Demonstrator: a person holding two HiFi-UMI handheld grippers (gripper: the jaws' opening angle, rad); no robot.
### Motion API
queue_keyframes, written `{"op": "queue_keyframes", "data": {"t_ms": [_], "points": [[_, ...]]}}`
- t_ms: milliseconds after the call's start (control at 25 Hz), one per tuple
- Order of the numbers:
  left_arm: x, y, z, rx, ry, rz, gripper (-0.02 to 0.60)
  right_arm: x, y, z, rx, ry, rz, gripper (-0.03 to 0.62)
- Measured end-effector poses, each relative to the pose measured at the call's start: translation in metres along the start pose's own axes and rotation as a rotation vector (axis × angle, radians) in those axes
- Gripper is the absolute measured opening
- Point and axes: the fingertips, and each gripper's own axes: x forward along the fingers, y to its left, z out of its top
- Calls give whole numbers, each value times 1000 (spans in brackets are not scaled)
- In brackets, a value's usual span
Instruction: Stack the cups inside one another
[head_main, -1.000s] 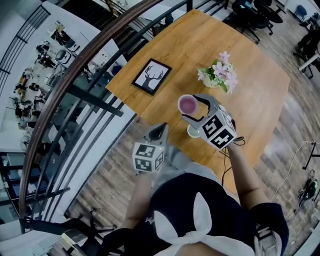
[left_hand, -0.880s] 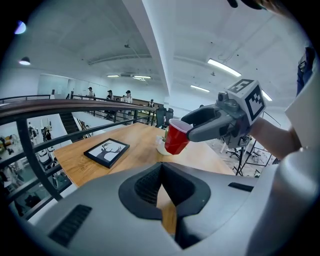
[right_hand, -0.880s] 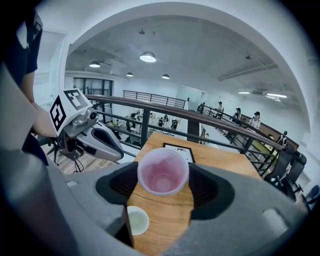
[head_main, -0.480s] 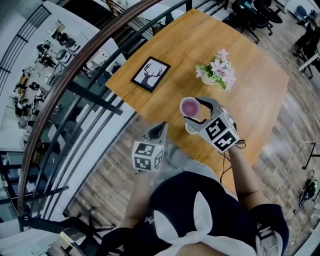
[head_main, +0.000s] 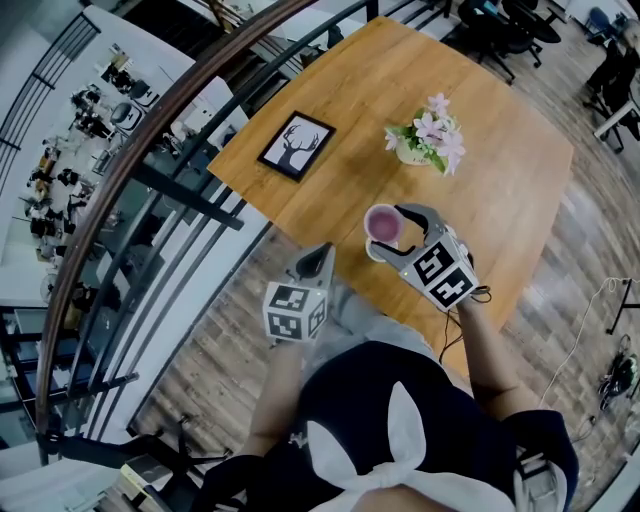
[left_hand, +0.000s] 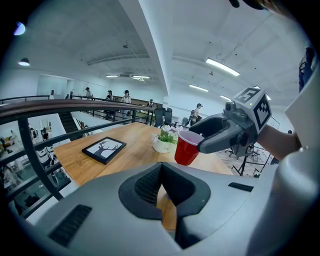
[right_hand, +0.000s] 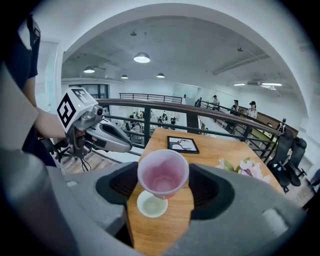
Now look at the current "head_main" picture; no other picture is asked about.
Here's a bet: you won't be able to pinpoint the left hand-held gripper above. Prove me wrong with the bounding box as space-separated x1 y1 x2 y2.
263 242 336 345

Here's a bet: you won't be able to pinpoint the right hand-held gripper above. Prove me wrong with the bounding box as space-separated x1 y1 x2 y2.
372 203 480 314

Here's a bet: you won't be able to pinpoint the red plastic cup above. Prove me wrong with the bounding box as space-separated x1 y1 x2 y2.
363 203 405 245

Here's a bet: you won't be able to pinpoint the yellow plastic cup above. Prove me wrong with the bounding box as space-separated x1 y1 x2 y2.
364 237 401 264

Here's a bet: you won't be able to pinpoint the person's left forearm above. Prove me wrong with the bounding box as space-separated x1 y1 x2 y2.
247 342 307 457

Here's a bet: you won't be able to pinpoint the person's right forearm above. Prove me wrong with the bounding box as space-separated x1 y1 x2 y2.
457 299 527 417

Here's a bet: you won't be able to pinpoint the person's grey trousers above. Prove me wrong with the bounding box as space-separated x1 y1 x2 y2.
302 284 434 367

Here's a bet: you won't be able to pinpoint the potted pink flowers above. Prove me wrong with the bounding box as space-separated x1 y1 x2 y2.
383 92 467 177

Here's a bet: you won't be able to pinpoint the person's dark top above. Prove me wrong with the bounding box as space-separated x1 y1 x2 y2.
192 341 582 512

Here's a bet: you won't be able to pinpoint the black framed deer picture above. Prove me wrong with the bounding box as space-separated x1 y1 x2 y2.
256 110 337 183

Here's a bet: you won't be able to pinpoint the black office chair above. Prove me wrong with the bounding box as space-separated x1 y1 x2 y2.
457 0 521 84
504 0 562 69

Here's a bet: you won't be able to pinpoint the person's white tied cloth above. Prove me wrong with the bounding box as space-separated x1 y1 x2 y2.
305 380 517 512

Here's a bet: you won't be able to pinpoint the black metal stand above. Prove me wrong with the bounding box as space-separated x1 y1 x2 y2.
605 278 640 335

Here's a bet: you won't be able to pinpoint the black railing with wooden handrail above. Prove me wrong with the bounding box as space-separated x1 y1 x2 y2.
0 0 391 469

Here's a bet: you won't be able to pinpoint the white-legged office desk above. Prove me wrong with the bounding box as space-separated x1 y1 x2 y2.
592 84 640 154

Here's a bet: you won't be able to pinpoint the black folding stand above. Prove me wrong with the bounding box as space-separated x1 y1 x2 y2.
117 417 236 512

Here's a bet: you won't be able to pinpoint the blue chair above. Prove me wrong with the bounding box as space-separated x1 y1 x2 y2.
587 5 613 44

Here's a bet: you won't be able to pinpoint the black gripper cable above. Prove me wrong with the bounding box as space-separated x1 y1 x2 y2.
438 284 494 364

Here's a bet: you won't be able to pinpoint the white cable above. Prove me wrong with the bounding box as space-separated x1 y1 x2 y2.
537 277 640 409

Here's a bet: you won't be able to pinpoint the black cable bundle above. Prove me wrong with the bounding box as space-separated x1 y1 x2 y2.
597 333 640 412

